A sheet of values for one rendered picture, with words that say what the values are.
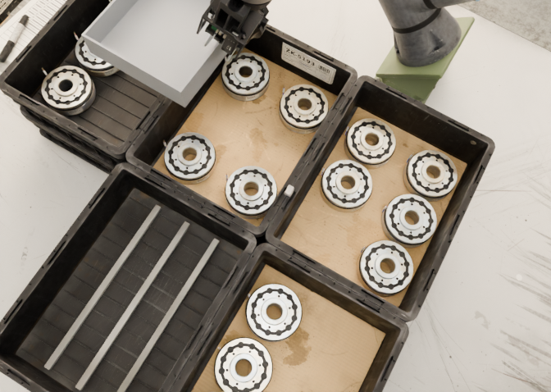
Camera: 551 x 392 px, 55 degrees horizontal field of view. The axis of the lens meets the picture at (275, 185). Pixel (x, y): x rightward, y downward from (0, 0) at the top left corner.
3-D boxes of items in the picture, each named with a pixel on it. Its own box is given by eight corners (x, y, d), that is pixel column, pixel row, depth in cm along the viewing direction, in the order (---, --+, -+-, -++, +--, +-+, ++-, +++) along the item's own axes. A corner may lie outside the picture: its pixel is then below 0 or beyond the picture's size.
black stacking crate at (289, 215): (351, 101, 117) (361, 74, 106) (472, 165, 113) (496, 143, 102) (261, 252, 105) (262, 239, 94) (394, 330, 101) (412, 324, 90)
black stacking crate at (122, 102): (127, -16, 125) (116, -52, 114) (234, 40, 121) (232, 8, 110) (19, 112, 112) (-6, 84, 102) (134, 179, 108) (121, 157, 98)
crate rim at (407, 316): (359, 77, 108) (361, 71, 106) (493, 146, 104) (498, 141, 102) (261, 241, 96) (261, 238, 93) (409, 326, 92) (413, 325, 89)
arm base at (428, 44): (412, 24, 131) (397, -8, 125) (471, 17, 120) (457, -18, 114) (388, 68, 125) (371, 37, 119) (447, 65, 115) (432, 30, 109)
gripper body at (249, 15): (193, 34, 79) (207, -10, 67) (222, -7, 81) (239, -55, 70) (236, 63, 80) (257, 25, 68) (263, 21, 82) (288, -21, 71)
